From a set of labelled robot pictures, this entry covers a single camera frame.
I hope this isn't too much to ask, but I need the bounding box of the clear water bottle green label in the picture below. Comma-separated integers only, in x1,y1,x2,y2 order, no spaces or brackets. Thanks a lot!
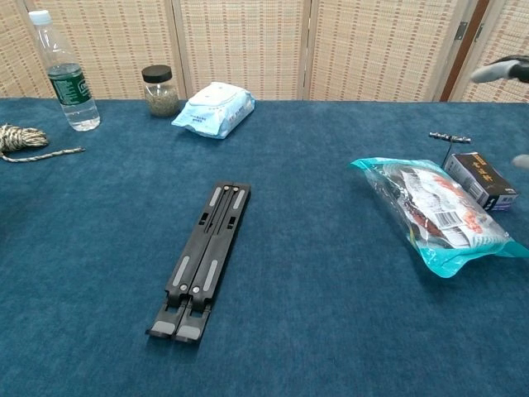
27,9,102,132

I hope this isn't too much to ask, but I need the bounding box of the blue table cloth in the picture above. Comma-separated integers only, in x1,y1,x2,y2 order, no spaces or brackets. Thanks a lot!
0,97,529,397

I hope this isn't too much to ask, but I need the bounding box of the white blue wet wipes pack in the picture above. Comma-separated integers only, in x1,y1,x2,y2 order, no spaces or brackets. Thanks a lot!
170,81,256,140

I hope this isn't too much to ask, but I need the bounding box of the teal clear snack bag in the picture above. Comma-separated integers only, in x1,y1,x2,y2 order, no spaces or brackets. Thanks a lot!
347,155,529,279

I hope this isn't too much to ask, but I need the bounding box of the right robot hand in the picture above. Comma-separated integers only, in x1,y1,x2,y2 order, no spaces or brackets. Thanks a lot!
470,54,529,170

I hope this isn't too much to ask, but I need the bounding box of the metal T-handle tool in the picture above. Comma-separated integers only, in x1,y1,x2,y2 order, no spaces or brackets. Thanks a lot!
428,131,473,169

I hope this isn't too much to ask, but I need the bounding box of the glass jar black lid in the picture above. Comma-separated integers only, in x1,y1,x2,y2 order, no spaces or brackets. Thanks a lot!
141,65,180,118

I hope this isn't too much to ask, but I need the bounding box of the coiled beige speckled rope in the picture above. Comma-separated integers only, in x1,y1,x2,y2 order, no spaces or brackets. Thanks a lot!
0,123,86,164

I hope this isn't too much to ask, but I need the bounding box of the black folding laptop stand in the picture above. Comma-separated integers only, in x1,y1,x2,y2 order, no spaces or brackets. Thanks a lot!
145,179,252,343

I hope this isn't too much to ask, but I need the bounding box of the small black printed box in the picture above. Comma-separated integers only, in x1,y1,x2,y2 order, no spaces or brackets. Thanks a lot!
441,151,519,212

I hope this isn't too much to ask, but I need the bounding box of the bamboo folding screen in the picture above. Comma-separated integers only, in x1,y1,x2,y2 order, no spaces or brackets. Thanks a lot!
0,0,529,103

